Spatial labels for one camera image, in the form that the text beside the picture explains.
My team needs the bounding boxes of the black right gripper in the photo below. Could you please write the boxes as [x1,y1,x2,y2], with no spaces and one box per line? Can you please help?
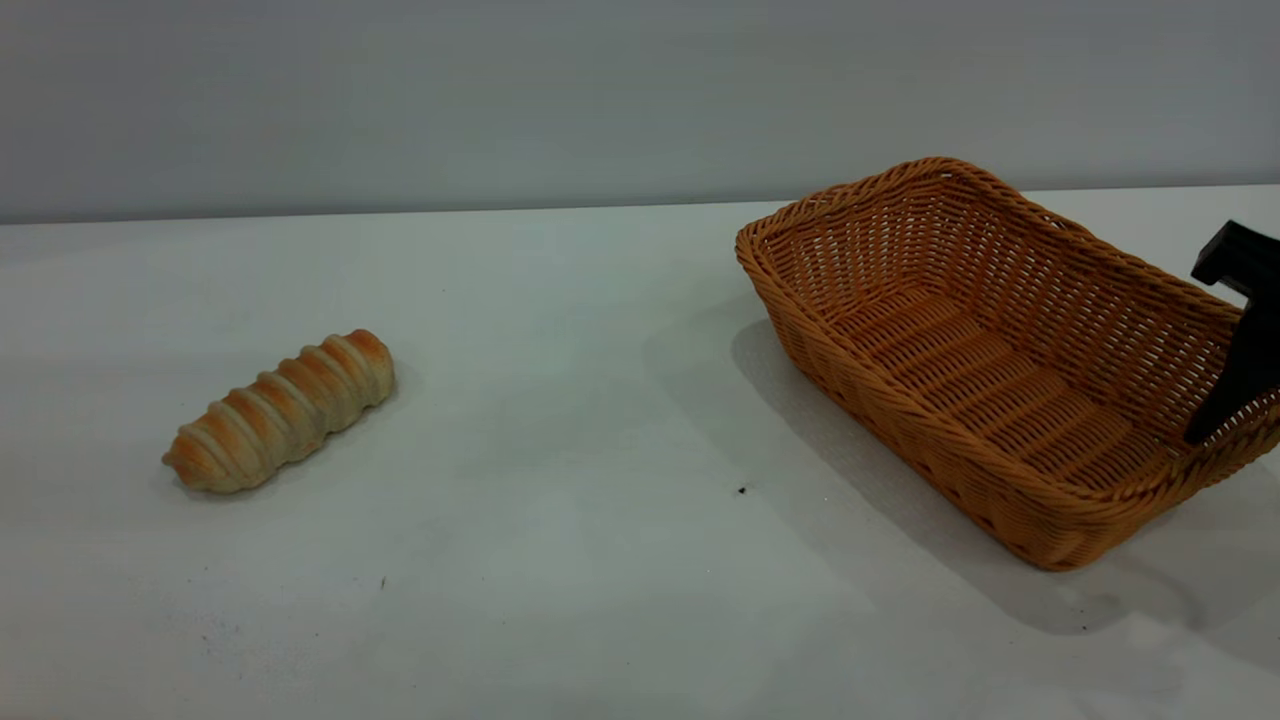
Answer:
[1184,220,1280,447]

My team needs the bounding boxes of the ridged golden bread roll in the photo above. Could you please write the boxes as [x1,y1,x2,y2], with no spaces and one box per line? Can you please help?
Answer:
[162,329,396,495]

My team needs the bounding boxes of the orange woven wicker basket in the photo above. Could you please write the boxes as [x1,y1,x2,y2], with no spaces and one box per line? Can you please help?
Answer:
[735,157,1280,573]

